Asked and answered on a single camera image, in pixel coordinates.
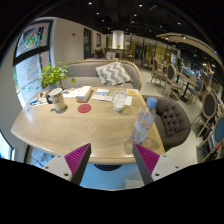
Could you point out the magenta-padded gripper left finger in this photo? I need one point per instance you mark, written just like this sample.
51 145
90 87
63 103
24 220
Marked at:
77 160

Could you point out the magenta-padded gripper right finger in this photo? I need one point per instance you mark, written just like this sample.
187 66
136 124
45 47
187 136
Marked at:
146 160

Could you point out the clear blue-capped water bottle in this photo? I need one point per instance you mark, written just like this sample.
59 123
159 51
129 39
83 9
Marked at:
143 123

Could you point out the grey tufted armchair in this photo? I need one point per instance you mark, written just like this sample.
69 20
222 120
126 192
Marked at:
171 121

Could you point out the flat round red coaster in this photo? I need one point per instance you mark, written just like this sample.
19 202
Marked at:
84 108

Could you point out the white napkin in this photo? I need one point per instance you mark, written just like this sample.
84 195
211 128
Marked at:
129 100

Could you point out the white printed mug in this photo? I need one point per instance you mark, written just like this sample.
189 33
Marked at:
58 99

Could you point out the white paper sheet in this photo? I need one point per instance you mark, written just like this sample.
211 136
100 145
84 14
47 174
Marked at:
101 98

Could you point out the white tissue box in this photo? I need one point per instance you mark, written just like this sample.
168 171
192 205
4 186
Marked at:
84 93

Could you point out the white printed leaflet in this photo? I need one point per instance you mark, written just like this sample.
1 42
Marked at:
70 92

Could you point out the yellow card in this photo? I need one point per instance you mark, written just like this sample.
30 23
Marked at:
132 92

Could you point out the blue white booklet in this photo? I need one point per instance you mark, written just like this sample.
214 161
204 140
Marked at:
102 92

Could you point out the group of dining chairs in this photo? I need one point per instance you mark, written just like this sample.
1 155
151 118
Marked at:
209 106

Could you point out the grey wood-framed sofa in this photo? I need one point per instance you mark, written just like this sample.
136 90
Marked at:
83 73

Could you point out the green potted plant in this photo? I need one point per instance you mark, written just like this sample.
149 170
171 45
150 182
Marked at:
53 75

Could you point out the grey white chevron cushion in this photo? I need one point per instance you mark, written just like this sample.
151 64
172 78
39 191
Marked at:
113 73

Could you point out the person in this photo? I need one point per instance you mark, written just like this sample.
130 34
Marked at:
98 53

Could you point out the group of ceiling lights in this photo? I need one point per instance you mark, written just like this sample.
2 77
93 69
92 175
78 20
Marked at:
140 5

